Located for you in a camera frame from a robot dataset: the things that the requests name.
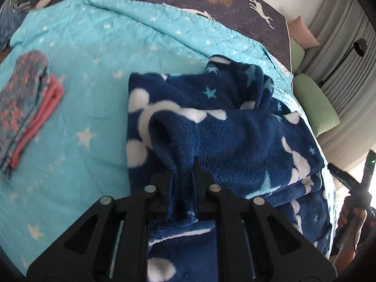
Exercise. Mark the navy fleece star garment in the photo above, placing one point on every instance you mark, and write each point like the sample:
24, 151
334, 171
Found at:
227, 119

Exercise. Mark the turquoise star quilt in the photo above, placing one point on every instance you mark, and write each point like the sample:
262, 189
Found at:
78, 156

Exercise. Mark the clothes pile at bed corner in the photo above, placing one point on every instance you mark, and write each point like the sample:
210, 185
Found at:
13, 13

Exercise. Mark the pink pillow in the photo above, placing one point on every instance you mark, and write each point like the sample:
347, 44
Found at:
300, 33

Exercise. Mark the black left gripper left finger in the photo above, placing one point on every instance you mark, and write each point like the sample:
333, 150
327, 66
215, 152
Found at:
109, 242

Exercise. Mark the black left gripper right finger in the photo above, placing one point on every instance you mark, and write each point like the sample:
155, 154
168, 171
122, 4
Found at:
254, 241

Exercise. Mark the black lamp on stand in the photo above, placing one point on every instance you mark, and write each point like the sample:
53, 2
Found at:
359, 46

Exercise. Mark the folded floral pink clothes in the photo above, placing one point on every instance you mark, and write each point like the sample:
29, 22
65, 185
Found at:
27, 102

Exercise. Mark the green pillow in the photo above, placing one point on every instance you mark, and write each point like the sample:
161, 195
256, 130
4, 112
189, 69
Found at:
321, 115

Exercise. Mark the grey curtain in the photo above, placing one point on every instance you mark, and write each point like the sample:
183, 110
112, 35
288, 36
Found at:
344, 66

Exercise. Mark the person's right hand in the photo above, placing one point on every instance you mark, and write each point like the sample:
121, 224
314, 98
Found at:
349, 213

